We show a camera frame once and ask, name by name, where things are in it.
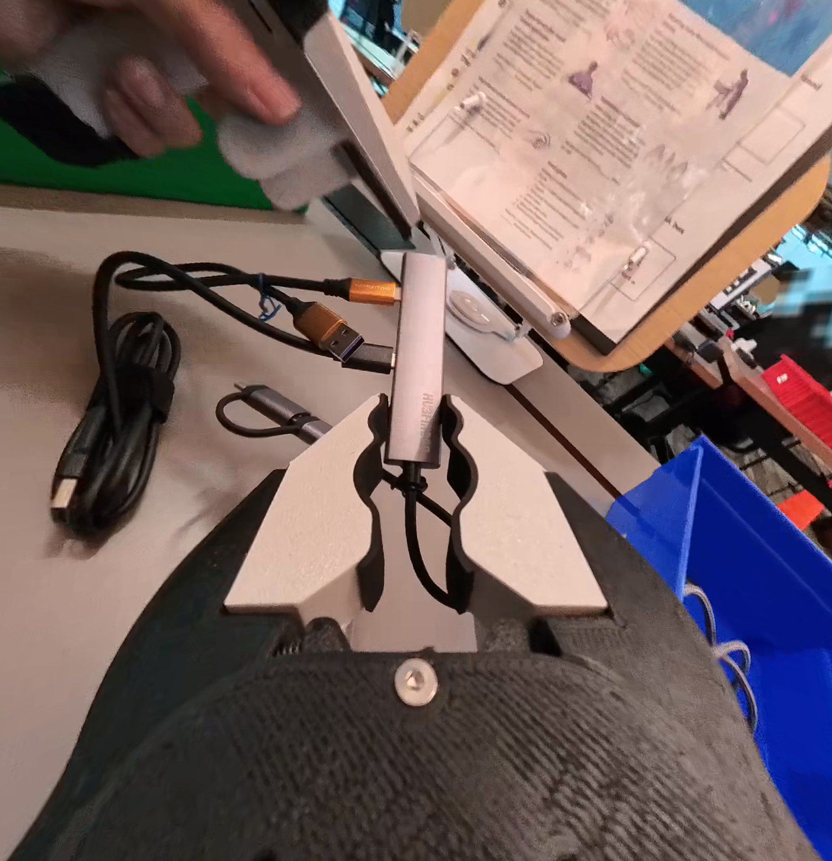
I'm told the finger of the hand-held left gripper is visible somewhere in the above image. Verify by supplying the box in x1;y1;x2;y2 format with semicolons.
300;10;425;242

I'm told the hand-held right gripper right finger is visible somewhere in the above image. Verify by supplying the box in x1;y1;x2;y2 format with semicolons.
441;396;610;623

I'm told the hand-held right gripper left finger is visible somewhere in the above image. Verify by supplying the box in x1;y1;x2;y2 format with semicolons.
222;393;391;623

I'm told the green plastic bin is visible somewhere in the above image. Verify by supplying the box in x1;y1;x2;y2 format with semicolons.
0;54;309;213

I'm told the grey adapter plug cable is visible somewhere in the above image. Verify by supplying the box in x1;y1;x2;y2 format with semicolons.
216;382;460;609

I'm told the orange plug black cable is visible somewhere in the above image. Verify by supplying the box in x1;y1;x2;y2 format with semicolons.
113;261;402;361

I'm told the black USB cable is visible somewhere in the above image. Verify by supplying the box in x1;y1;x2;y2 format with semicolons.
48;249;398;535

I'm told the grey USB hub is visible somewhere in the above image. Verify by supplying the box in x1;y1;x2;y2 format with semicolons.
382;251;450;470

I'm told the blue plastic bin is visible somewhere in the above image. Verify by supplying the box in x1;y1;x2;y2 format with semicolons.
604;434;832;861

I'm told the pale grey desk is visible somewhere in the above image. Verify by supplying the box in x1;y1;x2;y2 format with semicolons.
0;182;622;861
510;363;662;502

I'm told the person's left hand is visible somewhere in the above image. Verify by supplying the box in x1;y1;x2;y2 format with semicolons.
0;0;304;159

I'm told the grey framed dark panel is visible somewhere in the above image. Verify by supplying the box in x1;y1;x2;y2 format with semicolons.
308;182;430;270

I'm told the blue header exercise sheet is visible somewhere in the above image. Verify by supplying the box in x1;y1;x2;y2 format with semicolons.
402;0;832;344

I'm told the wooden document stand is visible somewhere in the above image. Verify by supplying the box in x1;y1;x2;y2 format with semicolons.
381;0;832;387

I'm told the red plastic bin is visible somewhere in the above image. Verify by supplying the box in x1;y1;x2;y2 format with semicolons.
759;353;832;458

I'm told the grey braided cable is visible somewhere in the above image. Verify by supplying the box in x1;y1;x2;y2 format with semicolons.
681;582;760;734

